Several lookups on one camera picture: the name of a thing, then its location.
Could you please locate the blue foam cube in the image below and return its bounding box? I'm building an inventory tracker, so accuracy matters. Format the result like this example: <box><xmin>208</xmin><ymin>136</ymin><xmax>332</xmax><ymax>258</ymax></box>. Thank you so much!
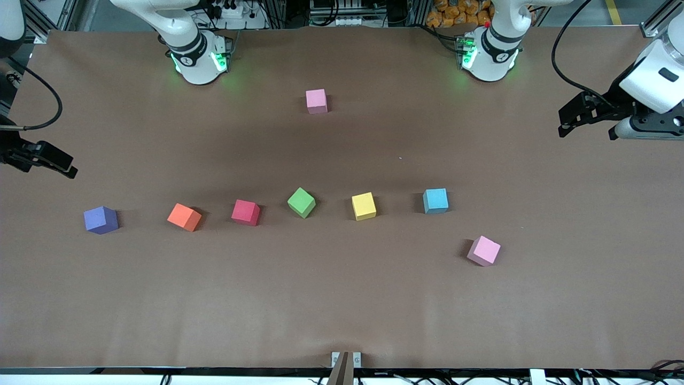
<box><xmin>423</xmin><ymin>188</ymin><xmax>449</xmax><ymax>215</ymax></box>

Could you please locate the red foam cube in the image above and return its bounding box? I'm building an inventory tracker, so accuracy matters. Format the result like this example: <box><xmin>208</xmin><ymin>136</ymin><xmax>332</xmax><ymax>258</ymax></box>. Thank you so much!
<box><xmin>231</xmin><ymin>199</ymin><xmax>261</xmax><ymax>227</ymax></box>

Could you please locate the yellow foam cube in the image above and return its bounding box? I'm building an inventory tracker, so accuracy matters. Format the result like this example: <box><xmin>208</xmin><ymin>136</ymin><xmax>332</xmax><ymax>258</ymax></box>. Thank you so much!
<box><xmin>351</xmin><ymin>192</ymin><xmax>377</xmax><ymax>221</ymax></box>

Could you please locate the green foam cube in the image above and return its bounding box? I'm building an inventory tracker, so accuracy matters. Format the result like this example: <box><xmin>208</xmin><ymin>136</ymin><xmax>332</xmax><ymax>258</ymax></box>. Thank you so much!
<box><xmin>287</xmin><ymin>187</ymin><xmax>316</xmax><ymax>219</ymax></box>

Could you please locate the pink foam cube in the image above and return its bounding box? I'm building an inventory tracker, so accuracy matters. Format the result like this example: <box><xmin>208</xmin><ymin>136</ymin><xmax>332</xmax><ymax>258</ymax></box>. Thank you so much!
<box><xmin>306</xmin><ymin>89</ymin><xmax>328</xmax><ymax>114</ymax></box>
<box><xmin>467</xmin><ymin>235</ymin><xmax>502</xmax><ymax>267</ymax></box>

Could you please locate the purple foam cube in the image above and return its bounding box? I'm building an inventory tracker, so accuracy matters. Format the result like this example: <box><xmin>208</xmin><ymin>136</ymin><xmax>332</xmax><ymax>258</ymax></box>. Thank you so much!
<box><xmin>83</xmin><ymin>206</ymin><xmax>119</xmax><ymax>235</ymax></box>

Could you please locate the orange foam cube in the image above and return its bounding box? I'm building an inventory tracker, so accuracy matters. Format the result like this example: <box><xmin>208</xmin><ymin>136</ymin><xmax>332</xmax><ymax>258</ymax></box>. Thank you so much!
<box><xmin>167</xmin><ymin>203</ymin><xmax>203</xmax><ymax>233</ymax></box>

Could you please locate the pile of orange objects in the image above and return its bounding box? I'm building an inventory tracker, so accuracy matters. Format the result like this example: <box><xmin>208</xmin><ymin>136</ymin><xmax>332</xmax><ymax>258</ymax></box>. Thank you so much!
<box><xmin>426</xmin><ymin>0</ymin><xmax>495</xmax><ymax>28</ymax></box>

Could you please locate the white power strip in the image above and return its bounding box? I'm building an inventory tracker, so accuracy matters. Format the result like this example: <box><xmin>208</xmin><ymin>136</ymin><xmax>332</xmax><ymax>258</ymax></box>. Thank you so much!
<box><xmin>211</xmin><ymin>0</ymin><xmax>252</xmax><ymax>19</ymax></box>

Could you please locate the large table cover sheet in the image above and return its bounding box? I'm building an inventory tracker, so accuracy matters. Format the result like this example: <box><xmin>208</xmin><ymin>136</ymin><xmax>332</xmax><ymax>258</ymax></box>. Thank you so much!
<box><xmin>0</xmin><ymin>27</ymin><xmax>684</xmax><ymax>371</ymax></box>

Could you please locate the aluminium frame profile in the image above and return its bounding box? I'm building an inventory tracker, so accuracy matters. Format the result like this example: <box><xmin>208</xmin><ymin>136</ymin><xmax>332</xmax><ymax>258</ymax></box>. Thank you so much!
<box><xmin>21</xmin><ymin>0</ymin><xmax>59</xmax><ymax>43</ymax></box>
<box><xmin>641</xmin><ymin>0</ymin><xmax>684</xmax><ymax>38</ymax></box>

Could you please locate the bundle of cables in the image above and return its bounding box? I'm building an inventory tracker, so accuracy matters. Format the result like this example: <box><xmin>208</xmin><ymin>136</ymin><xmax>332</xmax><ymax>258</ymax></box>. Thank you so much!
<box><xmin>649</xmin><ymin>359</ymin><xmax>684</xmax><ymax>383</ymax></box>

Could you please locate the metal bracket with wooden stick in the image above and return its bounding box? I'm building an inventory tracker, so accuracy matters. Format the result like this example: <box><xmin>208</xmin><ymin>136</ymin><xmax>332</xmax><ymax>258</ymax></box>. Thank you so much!
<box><xmin>331</xmin><ymin>351</ymin><xmax>362</xmax><ymax>385</ymax></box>

